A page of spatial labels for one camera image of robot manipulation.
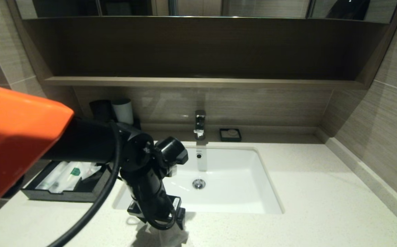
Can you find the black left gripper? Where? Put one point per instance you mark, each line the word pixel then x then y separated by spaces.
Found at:
pixel 166 206

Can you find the clear plastic sachet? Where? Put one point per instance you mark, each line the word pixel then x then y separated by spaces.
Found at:
pixel 171 238

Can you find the clear sachet cotton pads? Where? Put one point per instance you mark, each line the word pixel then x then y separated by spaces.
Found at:
pixel 92 170

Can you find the toothbrush packet green label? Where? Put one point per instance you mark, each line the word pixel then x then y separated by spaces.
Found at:
pixel 76 171

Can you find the black pull-out drawer tray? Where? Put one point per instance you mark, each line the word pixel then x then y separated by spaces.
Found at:
pixel 64 195

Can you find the black cup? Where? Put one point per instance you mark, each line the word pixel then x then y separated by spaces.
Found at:
pixel 100 109

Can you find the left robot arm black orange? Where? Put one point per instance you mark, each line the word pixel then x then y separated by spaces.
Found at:
pixel 20 137

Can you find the chrome sink drain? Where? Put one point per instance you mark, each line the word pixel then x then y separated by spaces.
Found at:
pixel 199 183

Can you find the white sink basin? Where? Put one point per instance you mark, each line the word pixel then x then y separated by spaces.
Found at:
pixel 236 185

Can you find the chrome faucet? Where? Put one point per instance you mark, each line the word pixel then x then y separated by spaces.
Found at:
pixel 200 123

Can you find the frosted toothbrush packet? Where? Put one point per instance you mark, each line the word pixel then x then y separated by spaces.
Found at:
pixel 63 180
pixel 49 178

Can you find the black soap dish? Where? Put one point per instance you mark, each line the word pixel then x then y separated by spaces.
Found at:
pixel 223 138

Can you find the grey white cup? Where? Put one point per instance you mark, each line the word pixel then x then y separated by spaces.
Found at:
pixel 124 111

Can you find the beige soap bar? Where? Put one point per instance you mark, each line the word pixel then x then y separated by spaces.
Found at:
pixel 232 132

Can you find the mirror cabinet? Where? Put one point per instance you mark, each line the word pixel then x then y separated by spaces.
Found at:
pixel 263 7

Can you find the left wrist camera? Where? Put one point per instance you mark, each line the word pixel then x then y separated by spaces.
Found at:
pixel 172 151

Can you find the brown wooden wall shelf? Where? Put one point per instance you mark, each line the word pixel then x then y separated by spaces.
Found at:
pixel 202 81

